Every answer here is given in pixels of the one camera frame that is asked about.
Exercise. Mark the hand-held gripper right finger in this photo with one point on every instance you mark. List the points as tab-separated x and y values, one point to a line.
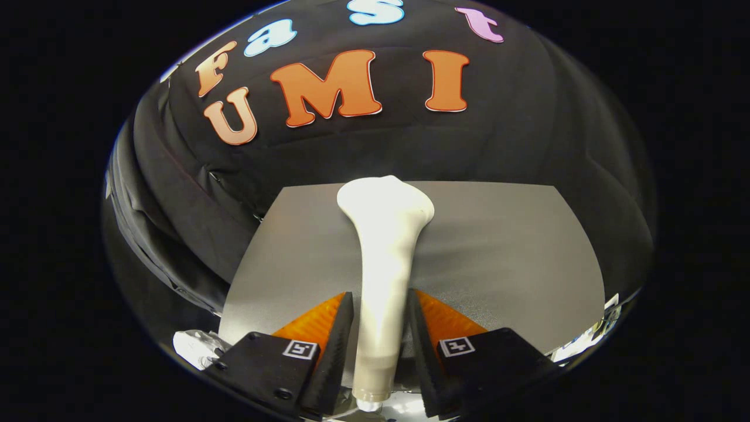
425	357

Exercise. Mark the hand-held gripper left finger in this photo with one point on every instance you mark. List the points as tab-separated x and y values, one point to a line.
337	351

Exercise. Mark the white garment steamer head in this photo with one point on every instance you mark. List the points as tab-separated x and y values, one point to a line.
384	264

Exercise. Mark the grey cabinet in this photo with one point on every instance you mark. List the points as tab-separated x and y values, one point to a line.
498	246

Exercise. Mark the white crumpled cloth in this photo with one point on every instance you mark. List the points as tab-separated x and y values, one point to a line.
193	349

